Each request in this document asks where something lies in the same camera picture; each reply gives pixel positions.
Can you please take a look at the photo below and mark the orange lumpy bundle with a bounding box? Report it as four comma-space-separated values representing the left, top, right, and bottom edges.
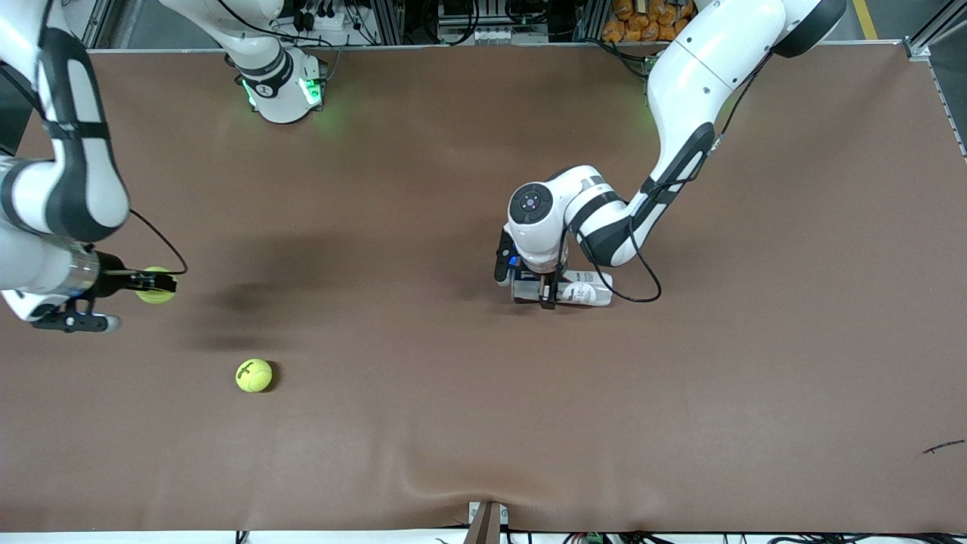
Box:
601, 0, 694, 44

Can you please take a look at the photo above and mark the clear tennis ball can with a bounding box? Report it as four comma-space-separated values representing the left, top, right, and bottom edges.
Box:
511, 268, 615, 308

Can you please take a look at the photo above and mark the grey aluminium frame strut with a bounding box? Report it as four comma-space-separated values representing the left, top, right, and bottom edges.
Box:
76, 0, 114, 48
904, 0, 967, 61

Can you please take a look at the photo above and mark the brown table mat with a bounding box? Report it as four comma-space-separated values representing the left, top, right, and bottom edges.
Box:
0, 42, 967, 534

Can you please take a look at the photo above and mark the yellow tennis ball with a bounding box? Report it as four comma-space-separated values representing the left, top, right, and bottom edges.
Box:
235, 358, 273, 394
135, 265, 180, 305

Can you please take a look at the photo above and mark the black base cable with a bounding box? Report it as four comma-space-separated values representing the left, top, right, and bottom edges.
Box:
592, 38, 650, 79

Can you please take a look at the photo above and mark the grey aluminium frame post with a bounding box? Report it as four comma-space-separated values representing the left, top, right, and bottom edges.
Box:
574, 0, 610, 42
370, 0, 406, 45

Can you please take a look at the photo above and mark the black cable bundle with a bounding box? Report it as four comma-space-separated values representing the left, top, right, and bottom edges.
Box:
619, 531, 967, 544

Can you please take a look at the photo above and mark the metal post bracket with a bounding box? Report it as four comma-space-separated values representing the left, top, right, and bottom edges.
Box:
466, 500, 510, 544

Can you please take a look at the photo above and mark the white connector strip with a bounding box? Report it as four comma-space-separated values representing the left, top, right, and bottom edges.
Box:
440, 25, 548, 45

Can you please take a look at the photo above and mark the white power strip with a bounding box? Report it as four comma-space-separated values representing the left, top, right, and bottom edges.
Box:
289, 0, 357, 35

